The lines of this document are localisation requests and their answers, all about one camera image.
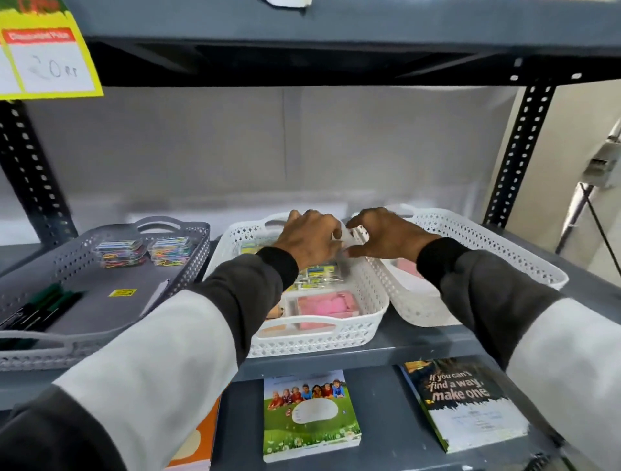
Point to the small white plastic packet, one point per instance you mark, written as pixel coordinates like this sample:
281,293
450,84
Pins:
353,237

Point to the person's right forearm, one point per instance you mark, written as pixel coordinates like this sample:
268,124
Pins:
524,325

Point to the green notebook with children cover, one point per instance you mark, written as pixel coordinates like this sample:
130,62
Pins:
310,417

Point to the person's right thumb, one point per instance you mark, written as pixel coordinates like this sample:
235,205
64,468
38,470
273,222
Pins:
364,250

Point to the yellow sticker label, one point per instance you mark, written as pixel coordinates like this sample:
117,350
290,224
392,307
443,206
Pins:
123,292

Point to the clear box of pink erasers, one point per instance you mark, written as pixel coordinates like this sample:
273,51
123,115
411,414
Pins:
326,308

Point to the clear box of coloured clips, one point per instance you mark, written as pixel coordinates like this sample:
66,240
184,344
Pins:
120,252
171,250

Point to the pink packet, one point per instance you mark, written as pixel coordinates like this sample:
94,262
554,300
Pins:
408,268

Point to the white lattice plastic basket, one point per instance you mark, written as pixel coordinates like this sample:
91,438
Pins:
485,247
359,320

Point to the orange notebook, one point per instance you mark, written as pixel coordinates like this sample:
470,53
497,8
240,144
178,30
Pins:
196,444

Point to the person's left hand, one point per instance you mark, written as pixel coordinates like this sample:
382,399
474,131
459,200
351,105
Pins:
308,237

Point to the person's right hand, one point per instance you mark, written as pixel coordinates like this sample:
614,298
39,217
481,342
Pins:
393,237

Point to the yellow price sign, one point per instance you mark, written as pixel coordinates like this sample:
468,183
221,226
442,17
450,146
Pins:
46,53

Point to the person's left thumb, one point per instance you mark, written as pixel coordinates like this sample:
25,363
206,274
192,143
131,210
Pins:
335,240

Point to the white paper tag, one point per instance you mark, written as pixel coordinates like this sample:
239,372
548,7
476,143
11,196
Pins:
288,2

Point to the person's left forearm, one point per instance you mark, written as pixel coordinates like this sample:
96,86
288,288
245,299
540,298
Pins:
160,359

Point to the grey metal shelving rack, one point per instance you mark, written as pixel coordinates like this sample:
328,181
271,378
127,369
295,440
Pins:
339,29

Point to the grey wall electrical box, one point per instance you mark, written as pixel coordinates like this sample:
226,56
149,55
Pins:
603,165

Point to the dark notebook with white text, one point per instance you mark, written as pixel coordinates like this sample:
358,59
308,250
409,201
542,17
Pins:
465,402

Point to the pile of yellow small packets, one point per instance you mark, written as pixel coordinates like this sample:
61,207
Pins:
318,275

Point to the grey plastic basket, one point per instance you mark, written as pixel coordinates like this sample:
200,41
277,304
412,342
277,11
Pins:
97,305

